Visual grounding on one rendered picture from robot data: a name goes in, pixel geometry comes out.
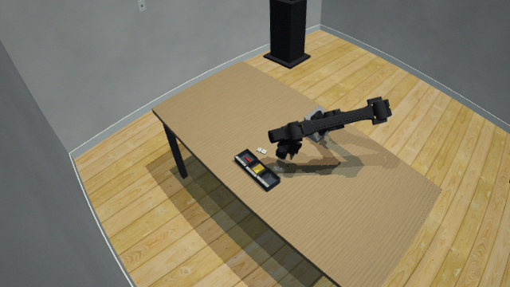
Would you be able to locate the dark blue rack of labelled bins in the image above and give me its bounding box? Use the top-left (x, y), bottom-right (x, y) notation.
top-left (234, 148), bottom-right (281, 192)

